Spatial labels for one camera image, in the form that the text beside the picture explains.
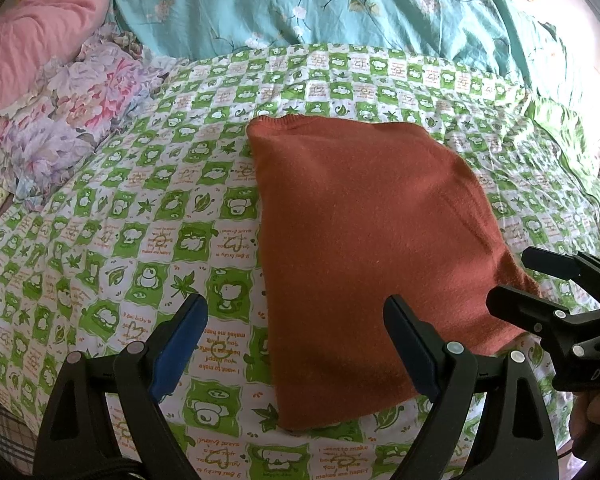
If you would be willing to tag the teal floral duvet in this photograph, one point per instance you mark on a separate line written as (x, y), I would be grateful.
(330, 5)

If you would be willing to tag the rust orange knit sweater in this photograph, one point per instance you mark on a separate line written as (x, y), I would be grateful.
(370, 235)

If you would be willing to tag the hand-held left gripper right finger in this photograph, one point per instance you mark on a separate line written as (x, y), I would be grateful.
(415, 355)

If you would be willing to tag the green checkered printed bed sheet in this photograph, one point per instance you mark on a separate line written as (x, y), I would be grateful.
(130, 210)

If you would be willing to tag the person's right hand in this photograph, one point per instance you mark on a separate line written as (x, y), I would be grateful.
(597, 415)

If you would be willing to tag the pink purple floral cloth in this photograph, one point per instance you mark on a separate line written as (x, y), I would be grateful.
(70, 110)

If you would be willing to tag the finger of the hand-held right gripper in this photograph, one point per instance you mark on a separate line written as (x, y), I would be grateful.
(570, 265)
(535, 307)

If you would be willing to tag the plaid cloth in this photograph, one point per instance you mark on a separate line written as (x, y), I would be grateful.
(5, 435)

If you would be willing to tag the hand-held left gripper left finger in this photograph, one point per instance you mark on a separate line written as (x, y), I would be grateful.
(180, 350)

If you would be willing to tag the pink pillow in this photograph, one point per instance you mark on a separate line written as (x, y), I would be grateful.
(40, 20)

